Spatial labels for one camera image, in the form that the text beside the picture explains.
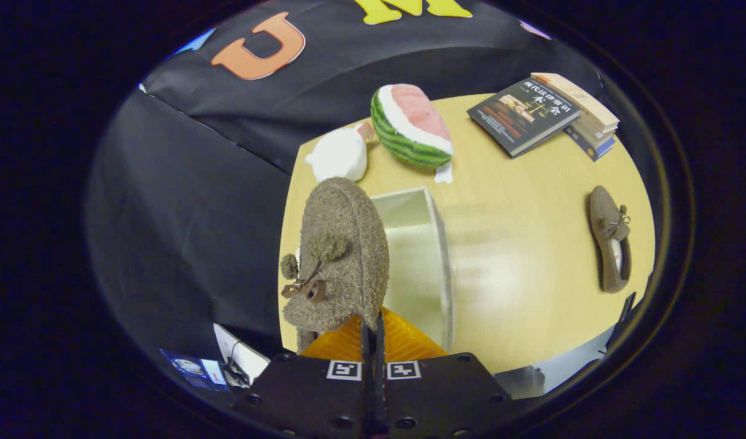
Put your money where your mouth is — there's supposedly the blue printed packet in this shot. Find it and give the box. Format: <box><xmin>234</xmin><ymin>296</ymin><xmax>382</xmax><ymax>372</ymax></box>
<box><xmin>160</xmin><ymin>349</ymin><xmax>227</xmax><ymax>391</ymax></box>

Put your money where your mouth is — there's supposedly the tan cover book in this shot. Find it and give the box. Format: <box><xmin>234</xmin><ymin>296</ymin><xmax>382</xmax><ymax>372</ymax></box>
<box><xmin>530</xmin><ymin>72</ymin><xmax>620</xmax><ymax>136</ymax></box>

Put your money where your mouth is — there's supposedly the white flat board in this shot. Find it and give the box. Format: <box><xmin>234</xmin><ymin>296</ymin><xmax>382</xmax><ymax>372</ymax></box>
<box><xmin>213</xmin><ymin>323</ymin><xmax>270</xmax><ymax>386</ymax></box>

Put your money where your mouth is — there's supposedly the white plush toy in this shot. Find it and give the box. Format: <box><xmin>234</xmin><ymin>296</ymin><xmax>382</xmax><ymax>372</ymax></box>
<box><xmin>305</xmin><ymin>122</ymin><xmax>377</xmax><ymax>184</ymax></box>

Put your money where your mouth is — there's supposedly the grey fabric storage box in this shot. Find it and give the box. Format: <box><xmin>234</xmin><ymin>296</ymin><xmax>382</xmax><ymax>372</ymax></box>
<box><xmin>370</xmin><ymin>187</ymin><xmax>454</xmax><ymax>353</ymax></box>

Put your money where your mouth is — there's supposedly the blue cover book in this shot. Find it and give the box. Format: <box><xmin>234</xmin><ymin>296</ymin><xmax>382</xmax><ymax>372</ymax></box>
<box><xmin>562</xmin><ymin>125</ymin><xmax>616</xmax><ymax>162</ymax></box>

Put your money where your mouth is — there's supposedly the watermelon slice plush toy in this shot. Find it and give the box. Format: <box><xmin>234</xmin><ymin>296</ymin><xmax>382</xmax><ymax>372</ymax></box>
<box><xmin>370</xmin><ymin>84</ymin><xmax>456</xmax><ymax>184</ymax></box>

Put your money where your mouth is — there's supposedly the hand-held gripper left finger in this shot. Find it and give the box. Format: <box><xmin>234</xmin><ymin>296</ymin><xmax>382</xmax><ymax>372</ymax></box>
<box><xmin>230</xmin><ymin>314</ymin><xmax>374</xmax><ymax>439</ymax></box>

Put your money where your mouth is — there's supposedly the black cover book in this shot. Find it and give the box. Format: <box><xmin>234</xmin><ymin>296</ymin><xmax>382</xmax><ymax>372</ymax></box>
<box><xmin>467</xmin><ymin>78</ymin><xmax>581</xmax><ymax>159</ymax></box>

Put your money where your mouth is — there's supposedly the brown fuzzy shoe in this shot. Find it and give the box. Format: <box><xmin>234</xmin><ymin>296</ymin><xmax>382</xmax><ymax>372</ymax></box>
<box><xmin>588</xmin><ymin>185</ymin><xmax>633</xmax><ymax>294</ymax></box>
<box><xmin>279</xmin><ymin>177</ymin><xmax>391</xmax><ymax>354</ymax></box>

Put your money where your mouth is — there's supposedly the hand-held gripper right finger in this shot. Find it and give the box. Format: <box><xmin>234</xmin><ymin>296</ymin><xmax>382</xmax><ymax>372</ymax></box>
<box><xmin>374</xmin><ymin>307</ymin><xmax>515</xmax><ymax>439</ymax></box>

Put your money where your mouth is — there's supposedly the black table edge bracket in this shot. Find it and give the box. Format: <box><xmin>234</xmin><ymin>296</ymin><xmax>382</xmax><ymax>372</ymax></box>
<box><xmin>617</xmin><ymin>291</ymin><xmax>638</xmax><ymax>334</ymax></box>

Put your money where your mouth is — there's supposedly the grey cover book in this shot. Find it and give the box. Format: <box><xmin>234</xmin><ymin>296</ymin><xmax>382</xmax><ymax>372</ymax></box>
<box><xmin>569</xmin><ymin>119</ymin><xmax>619</xmax><ymax>151</ymax></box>

